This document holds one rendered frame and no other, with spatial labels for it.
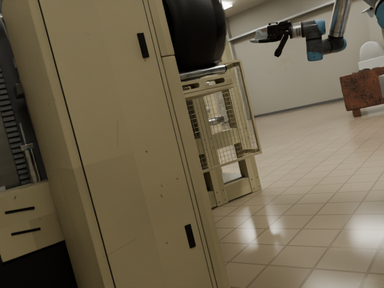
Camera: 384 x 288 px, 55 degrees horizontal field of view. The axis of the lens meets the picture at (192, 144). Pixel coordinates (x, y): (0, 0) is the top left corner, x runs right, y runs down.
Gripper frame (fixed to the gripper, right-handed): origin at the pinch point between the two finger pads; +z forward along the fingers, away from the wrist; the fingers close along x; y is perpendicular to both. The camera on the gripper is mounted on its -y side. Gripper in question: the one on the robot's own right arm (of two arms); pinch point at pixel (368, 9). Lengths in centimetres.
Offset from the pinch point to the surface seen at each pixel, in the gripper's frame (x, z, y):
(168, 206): -179, -47, 38
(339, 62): 706, 649, 89
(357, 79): 296, 267, 87
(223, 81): -105, 15, 9
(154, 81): -168, -47, 1
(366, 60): 663, 527, 102
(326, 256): -121, -38, 91
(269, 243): -125, -5, 90
